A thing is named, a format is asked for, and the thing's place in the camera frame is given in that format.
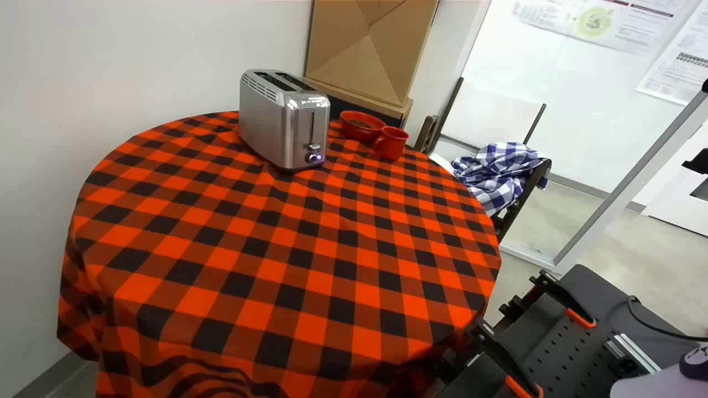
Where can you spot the orange black plaid tablecloth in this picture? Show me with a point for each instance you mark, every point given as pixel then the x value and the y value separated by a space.
pixel 280 257

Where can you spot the black perforated cart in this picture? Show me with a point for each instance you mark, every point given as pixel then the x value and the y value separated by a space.
pixel 559 346

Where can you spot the grey metal pole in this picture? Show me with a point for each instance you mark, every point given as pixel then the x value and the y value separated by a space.
pixel 626 188

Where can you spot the toaster lever knob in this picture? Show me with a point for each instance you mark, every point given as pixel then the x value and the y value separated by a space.
pixel 315 153

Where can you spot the silver two-slot toaster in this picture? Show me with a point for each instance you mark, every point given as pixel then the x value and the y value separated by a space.
pixel 275 119

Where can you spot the red bowl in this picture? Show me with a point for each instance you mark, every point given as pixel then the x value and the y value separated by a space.
pixel 356 127

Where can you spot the blue white checkered cloth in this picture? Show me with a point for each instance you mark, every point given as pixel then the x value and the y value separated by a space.
pixel 495 174

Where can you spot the wide wall poster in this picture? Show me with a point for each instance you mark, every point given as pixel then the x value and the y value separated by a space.
pixel 588 19

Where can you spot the black metal folding frame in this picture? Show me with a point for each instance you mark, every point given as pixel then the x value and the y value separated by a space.
pixel 524 197

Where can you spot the round dark knob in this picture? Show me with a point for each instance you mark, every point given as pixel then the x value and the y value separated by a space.
pixel 694 362

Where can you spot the text wall poster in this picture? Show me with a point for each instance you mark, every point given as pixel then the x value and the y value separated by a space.
pixel 676 69

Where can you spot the black wall bracket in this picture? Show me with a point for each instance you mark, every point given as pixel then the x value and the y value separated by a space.
pixel 699 167

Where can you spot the large cardboard box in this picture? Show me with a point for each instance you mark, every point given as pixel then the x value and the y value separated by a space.
pixel 360 46

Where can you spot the red mug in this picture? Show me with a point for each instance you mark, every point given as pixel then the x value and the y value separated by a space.
pixel 390 144

